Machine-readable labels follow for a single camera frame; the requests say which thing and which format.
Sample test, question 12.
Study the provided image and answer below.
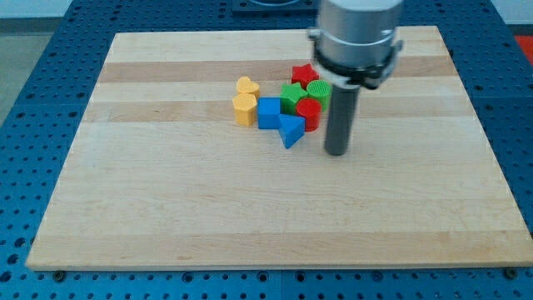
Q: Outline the red star block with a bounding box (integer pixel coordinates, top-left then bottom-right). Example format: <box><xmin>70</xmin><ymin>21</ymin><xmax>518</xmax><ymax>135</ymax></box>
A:
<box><xmin>291</xmin><ymin>63</ymin><xmax>320</xmax><ymax>89</ymax></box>

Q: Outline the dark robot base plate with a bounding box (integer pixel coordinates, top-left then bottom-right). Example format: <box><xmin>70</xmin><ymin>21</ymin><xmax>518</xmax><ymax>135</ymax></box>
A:
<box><xmin>230</xmin><ymin>0</ymin><xmax>320</xmax><ymax>15</ymax></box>

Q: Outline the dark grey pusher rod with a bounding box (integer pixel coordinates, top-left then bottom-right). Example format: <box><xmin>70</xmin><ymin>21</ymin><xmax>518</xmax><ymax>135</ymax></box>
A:
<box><xmin>324</xmin><ymin>86</ymin><xmax>360</xmax><ymax>156</ymax></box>

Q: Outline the wooden board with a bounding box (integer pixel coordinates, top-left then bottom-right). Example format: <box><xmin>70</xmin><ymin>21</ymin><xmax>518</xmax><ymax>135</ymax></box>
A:
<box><xmin>26</xmin><ymin>26</ymin><xmax>532</xmax><ymax>271</ymax></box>

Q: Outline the red cylinder block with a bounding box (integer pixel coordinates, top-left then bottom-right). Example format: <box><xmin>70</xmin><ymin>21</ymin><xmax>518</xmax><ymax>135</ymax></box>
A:
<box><xmin>296</xmin><ymin>97</ymin><xmax>321</xmax><ymax>132</ymax></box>

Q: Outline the blue triangle block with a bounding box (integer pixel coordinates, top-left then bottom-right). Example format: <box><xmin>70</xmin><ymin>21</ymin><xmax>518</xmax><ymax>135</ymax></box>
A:
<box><xmin>278</xmin><ymin>114</ymin><xmax>305</xmax><ymax>148</ymax></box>

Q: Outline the yellow pentagon block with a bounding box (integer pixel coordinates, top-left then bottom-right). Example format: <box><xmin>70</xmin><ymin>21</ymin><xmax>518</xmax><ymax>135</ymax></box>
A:
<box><xmin>232</xmin><ymin>93</ymin><xmax>257</xmax><ymax>126</ymax></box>

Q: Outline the blue cube block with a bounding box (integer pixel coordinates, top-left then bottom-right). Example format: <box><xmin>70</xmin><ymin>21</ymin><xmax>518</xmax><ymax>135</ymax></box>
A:
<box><xmin>257</xmin><ymin>97</ymin><xmax>281</xmax><ymax>129</ymax></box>

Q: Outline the yellow heart block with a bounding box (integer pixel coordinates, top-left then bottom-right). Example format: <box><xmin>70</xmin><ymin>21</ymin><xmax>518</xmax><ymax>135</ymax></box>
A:
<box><xmin>236</xmin><ymin>76</ymin><xmax>260</xmax><ymax>98</ymax></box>

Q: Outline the green cylinder block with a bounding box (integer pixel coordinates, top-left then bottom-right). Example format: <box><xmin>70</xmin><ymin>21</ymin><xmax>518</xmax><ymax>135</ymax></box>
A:
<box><xmin>306</xmin><ymin>79</ymin><xmax>332</xmax><ymax>112</ymax></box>

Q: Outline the green star block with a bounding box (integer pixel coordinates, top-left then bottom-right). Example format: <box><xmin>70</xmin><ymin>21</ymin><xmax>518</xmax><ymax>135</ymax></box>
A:
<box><xmin>280</xmin><ymin>82</ymin><xmax>308</xmax><ymax>115</ymax></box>

